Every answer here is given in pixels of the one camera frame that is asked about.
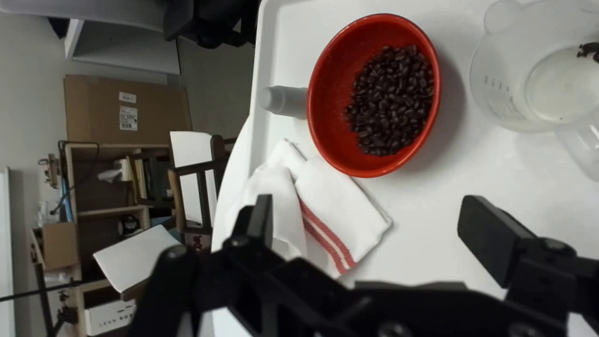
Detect white storage bin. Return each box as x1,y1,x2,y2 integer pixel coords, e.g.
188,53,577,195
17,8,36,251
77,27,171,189
83,298,141,337

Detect few dark coffee beans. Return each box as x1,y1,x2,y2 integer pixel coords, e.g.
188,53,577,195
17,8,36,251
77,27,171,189
577,40,599,64

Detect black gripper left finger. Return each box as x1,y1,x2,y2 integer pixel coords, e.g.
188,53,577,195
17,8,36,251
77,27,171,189
231,193,278,251

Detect wooden shelf unit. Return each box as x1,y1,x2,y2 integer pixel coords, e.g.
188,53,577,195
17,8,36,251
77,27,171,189
27,141,184,337

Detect white red-striped towel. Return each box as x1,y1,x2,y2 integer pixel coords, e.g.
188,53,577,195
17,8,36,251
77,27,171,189
240,137,396,279

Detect cardboard box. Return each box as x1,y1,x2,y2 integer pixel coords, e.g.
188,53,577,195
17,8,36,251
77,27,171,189
62,73,195,146

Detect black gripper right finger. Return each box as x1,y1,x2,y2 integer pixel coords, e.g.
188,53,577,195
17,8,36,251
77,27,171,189
457,195,542,291

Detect white plastic tray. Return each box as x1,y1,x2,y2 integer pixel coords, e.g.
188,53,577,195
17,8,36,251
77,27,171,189
208,0,599,337

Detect red bowl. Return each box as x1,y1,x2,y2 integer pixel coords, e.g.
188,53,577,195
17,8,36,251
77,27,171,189
306,12,444,182

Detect dark coffee beans heap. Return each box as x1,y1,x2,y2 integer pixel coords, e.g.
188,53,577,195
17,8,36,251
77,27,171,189
343,43,439,158

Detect wooden chair white cushions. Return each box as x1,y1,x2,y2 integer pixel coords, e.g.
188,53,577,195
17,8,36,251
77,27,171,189
92,223,184,296
167,129,231,232

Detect clear plastic measuring jar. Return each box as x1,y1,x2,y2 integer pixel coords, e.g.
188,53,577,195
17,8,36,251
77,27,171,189
469,0,599,184

